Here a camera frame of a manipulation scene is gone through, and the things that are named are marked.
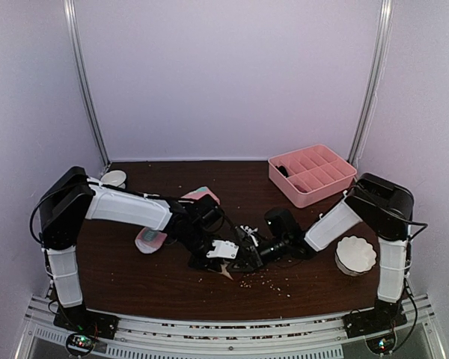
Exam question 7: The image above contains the striped beige maroon sock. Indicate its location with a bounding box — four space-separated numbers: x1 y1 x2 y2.
218 263 233 280

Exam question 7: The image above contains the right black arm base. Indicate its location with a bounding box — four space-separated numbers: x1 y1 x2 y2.
342 308 408 338

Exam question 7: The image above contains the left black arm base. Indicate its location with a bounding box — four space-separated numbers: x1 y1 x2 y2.
53 311 119 340

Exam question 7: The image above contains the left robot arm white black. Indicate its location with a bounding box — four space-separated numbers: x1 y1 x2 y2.
29 166 241 332

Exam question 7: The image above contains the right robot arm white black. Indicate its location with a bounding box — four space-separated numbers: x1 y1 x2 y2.
229 173 428 331

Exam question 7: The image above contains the pink patterned sock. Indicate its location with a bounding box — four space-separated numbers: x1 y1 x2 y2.
135 186 221 254

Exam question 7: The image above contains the pink divided organizer tray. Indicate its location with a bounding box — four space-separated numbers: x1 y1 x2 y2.
268 144 357 209

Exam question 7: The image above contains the black item in tray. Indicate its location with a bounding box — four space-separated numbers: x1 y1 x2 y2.
276 165 290 178

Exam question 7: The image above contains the white scalloped bowl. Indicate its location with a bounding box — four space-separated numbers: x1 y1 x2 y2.
335 236 377 277

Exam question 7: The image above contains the white dark small bowl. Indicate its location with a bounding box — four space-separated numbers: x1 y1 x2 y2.
100 170 128 188

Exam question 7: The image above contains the right circuit board with leds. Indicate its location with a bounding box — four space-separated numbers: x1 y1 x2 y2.
366 333 397 355

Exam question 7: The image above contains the circuit board with leds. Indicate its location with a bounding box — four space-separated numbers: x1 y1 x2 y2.
366 333 397 355
65 333 97 357

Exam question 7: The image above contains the left circuit board with leds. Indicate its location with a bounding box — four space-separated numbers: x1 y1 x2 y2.
65 333 97 357

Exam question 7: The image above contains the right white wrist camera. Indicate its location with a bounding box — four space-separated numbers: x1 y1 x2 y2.
239 225 260 247

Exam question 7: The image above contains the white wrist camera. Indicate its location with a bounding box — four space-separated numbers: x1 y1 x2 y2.
239 225 260 247
207 239 239 260

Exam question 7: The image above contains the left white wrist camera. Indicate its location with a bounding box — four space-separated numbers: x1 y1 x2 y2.
207 239 239 260

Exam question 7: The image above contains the aluminium front rail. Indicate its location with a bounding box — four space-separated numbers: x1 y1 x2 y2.
12 295 448 358

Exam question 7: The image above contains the right aluminium frame post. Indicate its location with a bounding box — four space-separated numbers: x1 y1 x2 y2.
348 0 394 168

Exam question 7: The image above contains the aluminium frame post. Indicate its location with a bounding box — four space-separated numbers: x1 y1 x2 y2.
63 0 111 166
348 0 394 168

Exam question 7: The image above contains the left aluminium frame post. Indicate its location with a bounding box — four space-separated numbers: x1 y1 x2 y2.
63 0 111 166

